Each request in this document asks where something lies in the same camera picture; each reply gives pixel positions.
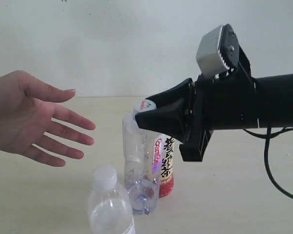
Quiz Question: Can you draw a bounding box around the milk tea bottle cream cap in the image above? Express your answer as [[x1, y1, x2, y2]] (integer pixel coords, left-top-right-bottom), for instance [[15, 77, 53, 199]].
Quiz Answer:
[[159, 136, 175, 198]]

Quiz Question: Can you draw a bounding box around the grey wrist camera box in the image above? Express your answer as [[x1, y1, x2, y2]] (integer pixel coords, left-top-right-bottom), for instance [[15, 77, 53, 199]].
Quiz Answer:
[[196, 24, 240, 78]]

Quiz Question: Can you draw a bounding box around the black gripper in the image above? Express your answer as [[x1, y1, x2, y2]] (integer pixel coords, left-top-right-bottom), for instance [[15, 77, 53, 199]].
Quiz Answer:
[[135, 75, 258, 162]]

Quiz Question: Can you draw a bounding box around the bare open human hand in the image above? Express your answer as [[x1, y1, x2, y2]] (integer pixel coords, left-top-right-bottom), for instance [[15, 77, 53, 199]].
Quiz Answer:
[[0, 70, 96, 167]]

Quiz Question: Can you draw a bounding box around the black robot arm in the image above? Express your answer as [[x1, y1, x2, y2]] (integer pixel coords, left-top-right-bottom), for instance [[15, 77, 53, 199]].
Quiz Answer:
[[136, 74, 293, 162]]

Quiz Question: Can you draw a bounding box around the small clear bottle white cap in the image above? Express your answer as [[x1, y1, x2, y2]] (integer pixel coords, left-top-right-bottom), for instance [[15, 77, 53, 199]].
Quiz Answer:
[[87, 165, 136, 234]]

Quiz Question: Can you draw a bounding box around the clear Ganten bottle white cap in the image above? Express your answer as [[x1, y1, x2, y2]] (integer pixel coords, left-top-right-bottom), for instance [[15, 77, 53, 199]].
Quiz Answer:
[[123, 99, 165, 215]]

